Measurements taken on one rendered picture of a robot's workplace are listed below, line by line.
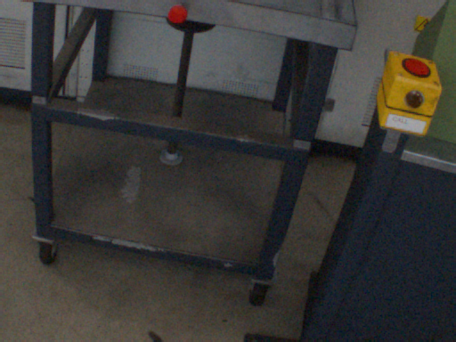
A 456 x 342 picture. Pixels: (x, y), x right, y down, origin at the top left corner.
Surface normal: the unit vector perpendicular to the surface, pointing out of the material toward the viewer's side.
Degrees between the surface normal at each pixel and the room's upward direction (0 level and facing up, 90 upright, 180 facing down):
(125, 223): 0
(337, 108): 90
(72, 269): 0
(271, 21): 90
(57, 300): 0
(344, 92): 90
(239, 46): 90
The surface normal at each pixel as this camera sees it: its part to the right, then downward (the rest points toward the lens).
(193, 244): 0.15, -0.74
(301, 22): -0.09, 0.66
